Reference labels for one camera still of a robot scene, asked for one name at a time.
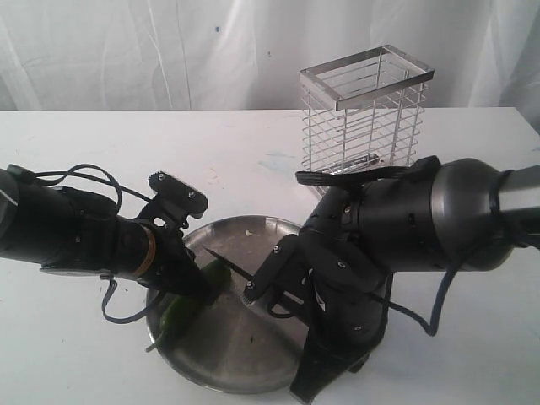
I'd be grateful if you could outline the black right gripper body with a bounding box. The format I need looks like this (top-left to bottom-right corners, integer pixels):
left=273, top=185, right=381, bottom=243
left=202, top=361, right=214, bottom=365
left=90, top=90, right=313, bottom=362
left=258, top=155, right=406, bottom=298
left=303, top=252, right=388, bottom=371

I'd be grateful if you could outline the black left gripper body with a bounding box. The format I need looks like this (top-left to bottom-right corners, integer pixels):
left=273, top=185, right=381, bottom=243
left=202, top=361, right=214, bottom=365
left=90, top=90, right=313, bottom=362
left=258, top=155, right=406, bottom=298
left=143, top=220, right=197, bottom=295

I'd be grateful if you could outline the green cucumber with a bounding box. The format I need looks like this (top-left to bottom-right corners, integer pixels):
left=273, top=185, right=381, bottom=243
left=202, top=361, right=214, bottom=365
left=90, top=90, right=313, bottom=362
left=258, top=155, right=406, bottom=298
left=145, top=260, right=231, bottom=353

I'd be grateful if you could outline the black knife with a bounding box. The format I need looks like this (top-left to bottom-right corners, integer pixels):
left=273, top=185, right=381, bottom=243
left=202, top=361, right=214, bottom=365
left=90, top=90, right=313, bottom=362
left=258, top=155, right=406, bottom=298
left=205, top=247, right=252, bottom=282

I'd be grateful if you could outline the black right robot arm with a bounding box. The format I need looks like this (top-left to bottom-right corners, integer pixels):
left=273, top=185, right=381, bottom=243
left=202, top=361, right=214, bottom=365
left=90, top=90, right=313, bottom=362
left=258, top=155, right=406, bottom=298
left=289, top=156, right=539, bottom=404

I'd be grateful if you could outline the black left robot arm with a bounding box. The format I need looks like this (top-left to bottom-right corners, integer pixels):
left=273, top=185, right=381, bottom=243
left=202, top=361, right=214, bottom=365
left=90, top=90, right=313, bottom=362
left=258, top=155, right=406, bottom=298
left=1, top=165, right=215, bottom=302

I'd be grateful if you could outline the round steel plate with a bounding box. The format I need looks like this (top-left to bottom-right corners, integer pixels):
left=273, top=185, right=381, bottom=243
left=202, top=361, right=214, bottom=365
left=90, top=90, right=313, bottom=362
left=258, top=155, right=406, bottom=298
left=155, top=215, right=307, bottom=394

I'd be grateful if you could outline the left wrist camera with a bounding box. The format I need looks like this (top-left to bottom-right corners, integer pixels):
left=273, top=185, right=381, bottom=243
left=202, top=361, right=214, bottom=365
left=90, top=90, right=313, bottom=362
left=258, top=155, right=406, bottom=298
left=138, top=171, right=208, bottom=229

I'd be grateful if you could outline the dark right arm cable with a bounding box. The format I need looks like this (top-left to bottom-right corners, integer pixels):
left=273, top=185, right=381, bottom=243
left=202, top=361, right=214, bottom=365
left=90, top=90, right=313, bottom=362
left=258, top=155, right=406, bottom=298
left=366, top=168, right=511, bottom=338

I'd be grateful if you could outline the chrome wire utensil holder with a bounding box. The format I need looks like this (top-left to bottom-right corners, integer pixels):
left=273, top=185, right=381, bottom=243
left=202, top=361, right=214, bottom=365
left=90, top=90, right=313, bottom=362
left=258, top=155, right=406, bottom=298
left=300, top=45, right=435, bottom=175

